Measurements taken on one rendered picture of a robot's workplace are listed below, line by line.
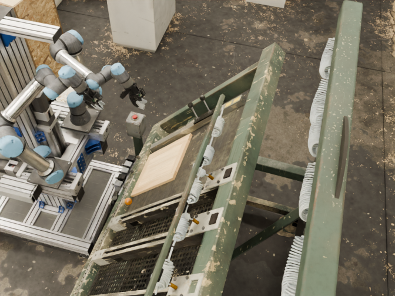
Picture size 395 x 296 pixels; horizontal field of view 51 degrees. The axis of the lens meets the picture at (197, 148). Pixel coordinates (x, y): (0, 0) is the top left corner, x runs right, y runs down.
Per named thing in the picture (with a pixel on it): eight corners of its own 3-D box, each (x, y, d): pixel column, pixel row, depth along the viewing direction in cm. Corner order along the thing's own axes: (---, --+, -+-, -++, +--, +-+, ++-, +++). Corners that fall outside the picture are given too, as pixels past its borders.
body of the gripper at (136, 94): (142, 101, 260) (132, 87, 252) (131, 103, 264) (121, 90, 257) (146, 93, 265) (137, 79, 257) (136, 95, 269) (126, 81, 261)
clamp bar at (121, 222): (121, 221, 272) (91, 202, 262) (252, 175, 188) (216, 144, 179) (114, 234, 266) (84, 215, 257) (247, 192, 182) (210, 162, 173)
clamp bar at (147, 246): (106, 254, 258) (74, 235, 248) (240, 219, 174) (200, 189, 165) (99, 268, 252) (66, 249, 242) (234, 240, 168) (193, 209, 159)
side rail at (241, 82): (171, 128, 328) (161, 120, 324) (279, 67, 250) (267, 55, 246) (169, 133, 324) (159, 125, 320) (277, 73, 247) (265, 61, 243)
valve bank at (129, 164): (129, 162, 339) (126, 145, 320) (146, 167, 337) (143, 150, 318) (104, 214, 310) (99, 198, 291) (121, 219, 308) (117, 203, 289)
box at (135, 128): (133, 125, 340) (130, 110, 326) (146, 128, 339) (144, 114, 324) (127, 135, 333) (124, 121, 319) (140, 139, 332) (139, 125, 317)
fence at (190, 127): (155, 147, 311) (151, 144, 309) (245, 98, 244) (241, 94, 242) (153, 152, 308) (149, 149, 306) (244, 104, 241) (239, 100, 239)
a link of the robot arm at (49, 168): (59, 161, 266) (4, 120, 218) (69, 177, 259) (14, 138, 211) (44, 172, 265) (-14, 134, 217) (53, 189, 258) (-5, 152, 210)
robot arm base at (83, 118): (66, 123, 302) (63, 114, 294) (75, 108, 311) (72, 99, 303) (85, 127, 300) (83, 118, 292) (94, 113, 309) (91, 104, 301)
